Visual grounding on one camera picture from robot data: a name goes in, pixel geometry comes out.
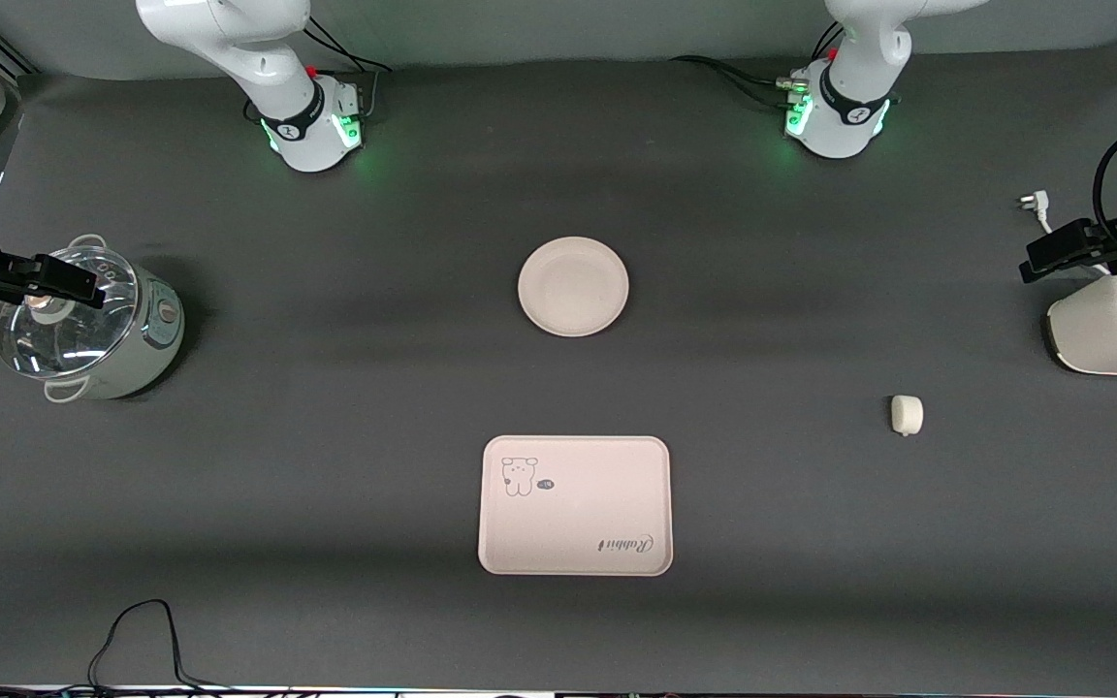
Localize round beige plate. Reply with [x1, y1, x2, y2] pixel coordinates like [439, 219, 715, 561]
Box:
[518, 237, 630, 338]

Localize beige tray with rabbit print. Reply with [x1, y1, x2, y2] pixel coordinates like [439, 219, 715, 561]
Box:
[478, 435, 674, 577]

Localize glass pot lid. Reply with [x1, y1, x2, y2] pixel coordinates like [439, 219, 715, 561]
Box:
[0, 244, 140, 379]

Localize white toaster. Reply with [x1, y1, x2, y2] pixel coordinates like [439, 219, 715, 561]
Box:
[1046, 264, 1117, 376]

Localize pale green electric pot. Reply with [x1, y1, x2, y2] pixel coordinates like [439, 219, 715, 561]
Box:
[0, 235, 186, 403]

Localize white toaster power cable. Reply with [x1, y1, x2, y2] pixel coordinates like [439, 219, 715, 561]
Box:
[1019, 192, 1112, 277]

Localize aluminium frame rail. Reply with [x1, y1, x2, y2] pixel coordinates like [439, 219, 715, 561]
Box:
[0, 24, 41, 79]

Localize thin black loose cable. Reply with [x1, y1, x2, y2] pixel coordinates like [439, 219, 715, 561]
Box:
[0, 599, 230, 698]

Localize black right arm base cables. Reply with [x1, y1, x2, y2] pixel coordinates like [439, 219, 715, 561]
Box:
[302, 17, 392, 122]

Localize black arm base cables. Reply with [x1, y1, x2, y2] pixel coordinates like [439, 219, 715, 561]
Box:
[302, 17, 392, 122]
[670, 24, 846, 108]

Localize black left arm base cables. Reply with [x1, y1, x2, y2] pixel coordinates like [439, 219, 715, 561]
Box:
[670, 24, 846, 108]

